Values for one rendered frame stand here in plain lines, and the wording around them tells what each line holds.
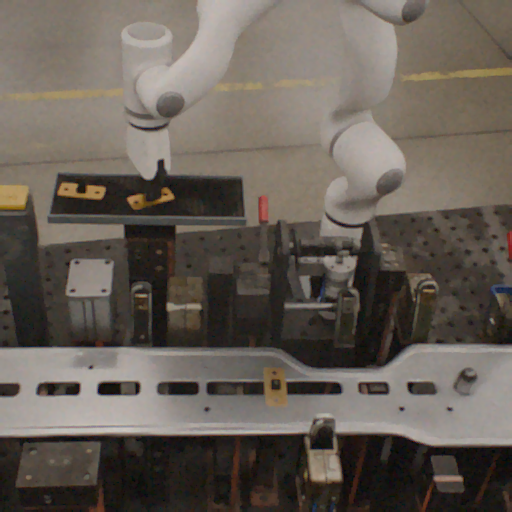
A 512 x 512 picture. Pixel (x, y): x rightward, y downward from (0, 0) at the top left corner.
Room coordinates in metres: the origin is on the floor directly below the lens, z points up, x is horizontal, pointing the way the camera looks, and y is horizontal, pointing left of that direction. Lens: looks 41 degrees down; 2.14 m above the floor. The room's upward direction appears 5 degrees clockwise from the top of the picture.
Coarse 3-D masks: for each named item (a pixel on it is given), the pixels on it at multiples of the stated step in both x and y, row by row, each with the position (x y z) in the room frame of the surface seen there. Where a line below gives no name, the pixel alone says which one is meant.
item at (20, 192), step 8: (0, 192) 1.23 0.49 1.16; (8, 192) 1.23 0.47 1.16; (16, 192) 1.24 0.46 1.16; (24, 192) 1.24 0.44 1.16; (0, 200) 1.21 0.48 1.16; (8, 200) 1.21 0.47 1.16; (16, 200) 1.21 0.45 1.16; (24, 200) 1.21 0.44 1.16; (0, 208) 1.20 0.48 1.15; (8, 208) 1.20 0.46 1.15; (16, 208) 1.20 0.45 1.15; (24, 208) 1.20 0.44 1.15
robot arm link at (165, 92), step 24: (216, 0) 1.28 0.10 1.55; (240, 0) 1.28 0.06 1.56; (264, 0) 1.30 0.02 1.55; (216, 24) 1.24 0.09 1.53; (240, 24) 1.28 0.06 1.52; (192, 48) 1.19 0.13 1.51; (216, 48) 1.21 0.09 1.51; (144, 72) 1.19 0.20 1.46; (168, 72) 1.17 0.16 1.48; (192, 72) 1.17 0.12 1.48; (216, 72) 1.20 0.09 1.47; (144, 96) 1.15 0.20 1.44; (168, 96) 1.15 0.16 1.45; (192, 96) 1.17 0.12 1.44
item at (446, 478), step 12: (432, 456) 0.84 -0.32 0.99; (444, 456) 0.84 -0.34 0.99; (432, 468) 0.82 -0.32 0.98; (444, 468) 0.82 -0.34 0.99; (456, 468) 0.82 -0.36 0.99; (432, 480) 0.80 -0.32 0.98; (444, 480) 0.79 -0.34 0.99; (456, 480) 0.80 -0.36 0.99; (420, 492) 0.83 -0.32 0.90; (432, 492) 0.79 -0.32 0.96; (444, 492) 0.77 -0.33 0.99; (456, 492) 0.78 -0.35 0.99; (420, 504) 0.81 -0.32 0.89; (432, 504) 0.78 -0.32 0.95; (444, 504) 0.77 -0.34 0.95; (456, 504) 0.78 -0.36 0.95
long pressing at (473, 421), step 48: (96, 384) 0.92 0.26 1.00; (144, 384) 0.93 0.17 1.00; (480, 384) 1.00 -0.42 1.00; (0, 432) 0.81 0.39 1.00; (48, 432) 0.82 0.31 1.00; (96, 432) 0.83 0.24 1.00; (144, 432) 0.83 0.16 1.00; (192, 432) 0.84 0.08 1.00; (240, 432) 0.85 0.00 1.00; (288, 432) 0.86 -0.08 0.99; (336, 432) 0.87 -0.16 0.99; (384, 432) 0.88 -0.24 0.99; (432, 432) 0.88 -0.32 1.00; (480, 432) 0.89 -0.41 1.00
